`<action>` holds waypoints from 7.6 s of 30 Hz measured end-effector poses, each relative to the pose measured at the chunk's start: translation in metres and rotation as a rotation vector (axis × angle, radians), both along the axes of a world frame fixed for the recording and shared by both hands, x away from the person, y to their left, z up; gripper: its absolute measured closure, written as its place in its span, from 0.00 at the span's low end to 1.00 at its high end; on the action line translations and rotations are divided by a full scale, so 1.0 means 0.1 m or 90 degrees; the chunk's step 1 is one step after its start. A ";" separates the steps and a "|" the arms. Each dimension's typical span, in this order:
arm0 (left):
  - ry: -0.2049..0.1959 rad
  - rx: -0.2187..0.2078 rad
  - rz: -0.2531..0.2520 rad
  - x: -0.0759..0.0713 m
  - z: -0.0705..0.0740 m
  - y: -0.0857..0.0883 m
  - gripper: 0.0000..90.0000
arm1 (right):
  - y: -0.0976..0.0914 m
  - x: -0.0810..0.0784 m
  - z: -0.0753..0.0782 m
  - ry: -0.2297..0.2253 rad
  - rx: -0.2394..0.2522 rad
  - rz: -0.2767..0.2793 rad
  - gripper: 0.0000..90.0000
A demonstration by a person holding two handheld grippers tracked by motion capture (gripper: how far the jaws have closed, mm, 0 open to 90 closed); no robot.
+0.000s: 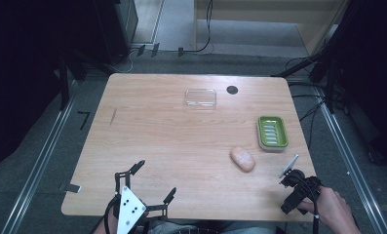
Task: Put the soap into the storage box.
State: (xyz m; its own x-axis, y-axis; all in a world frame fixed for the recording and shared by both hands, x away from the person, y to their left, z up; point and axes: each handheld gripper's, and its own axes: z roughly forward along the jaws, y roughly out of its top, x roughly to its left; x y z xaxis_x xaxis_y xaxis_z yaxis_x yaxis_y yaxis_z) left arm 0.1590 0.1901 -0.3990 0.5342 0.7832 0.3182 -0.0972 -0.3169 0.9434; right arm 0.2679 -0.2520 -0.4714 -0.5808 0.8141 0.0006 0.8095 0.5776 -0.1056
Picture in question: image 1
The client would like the green soap dish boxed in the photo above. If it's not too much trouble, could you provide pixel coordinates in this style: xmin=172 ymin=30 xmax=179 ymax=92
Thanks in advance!
xmin=256 ymin=115 xmax=290 ymax=153

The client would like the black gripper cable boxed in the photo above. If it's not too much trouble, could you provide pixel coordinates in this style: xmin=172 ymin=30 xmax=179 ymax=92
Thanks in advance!
xmin=288 ymin=175 xmax=321 ymax=234
xmin=89 ymin=194 xmax=121 ymax=234

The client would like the white floor cable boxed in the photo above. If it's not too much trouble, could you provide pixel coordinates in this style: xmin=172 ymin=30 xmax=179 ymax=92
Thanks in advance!
xmin=111 ymin=47 xmax=140 ymax=74

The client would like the black hanging cable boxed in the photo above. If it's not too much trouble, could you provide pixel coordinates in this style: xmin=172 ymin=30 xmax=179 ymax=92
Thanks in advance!
xmin=180 ymin=0 xmax=214 ymax=55

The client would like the metal floor rail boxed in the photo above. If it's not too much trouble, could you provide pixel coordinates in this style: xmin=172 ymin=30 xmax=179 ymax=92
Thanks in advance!
xmin=316 ymin=94 xmax=387 ymax=234
xmin=0 ymin=81 xmax=79 ymax=234

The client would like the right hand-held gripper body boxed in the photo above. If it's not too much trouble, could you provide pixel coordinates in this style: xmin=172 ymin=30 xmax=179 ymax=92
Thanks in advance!
xmin=278 ymin=154 xmax=324 ymax=215

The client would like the black metal stand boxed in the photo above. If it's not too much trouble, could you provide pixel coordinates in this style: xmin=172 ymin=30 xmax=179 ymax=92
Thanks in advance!
xmin=58 ymin=48 xmax=117 ymax=111
xmin=271 ymin=30 xmax=346 ymax=115

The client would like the person's right hand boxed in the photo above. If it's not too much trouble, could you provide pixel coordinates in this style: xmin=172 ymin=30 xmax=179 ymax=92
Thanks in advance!
xmin=297 ymin=185 xmax=362 ymax=234

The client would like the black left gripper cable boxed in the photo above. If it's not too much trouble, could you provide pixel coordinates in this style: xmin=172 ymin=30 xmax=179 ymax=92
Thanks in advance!
xmin=89 ymin=194 xmax=121 ymax=234

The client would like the grey tape strip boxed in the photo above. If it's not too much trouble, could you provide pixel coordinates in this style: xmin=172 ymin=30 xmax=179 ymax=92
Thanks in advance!
xmin=58 ymin=182 xmax=82 ymax=194

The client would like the black computer case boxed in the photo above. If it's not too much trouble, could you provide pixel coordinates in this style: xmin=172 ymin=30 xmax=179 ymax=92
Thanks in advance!
xmin=92 ymin=0 xmax=139 ymax=65

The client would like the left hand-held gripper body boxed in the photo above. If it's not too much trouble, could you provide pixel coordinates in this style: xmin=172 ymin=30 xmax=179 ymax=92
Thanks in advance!
xmin=111 ymin=185 xmax=149 ymax=234

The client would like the person's left hand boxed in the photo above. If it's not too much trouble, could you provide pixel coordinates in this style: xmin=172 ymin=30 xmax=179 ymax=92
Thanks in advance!
xmin=92 ymin=214 xmax=119 ymax=234

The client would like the black floor cable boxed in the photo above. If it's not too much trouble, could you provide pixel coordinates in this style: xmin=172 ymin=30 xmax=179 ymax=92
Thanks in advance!
xmin=290 ymin=92 xmax=327 ymax=151

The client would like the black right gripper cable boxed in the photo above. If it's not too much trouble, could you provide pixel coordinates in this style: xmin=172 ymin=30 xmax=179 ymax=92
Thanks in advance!
xmin=288 ymin=175 xmax=321 ymax=234

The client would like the light wooden shelf unit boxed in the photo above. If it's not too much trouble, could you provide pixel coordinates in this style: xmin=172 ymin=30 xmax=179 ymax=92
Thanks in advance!
xmin=193 ymin=0 xmax=351 ymax=57

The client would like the clear plastic lid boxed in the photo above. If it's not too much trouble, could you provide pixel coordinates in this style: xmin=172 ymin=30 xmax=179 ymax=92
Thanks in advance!
xmin=184 ymin=88 xmax=217 ymax=111

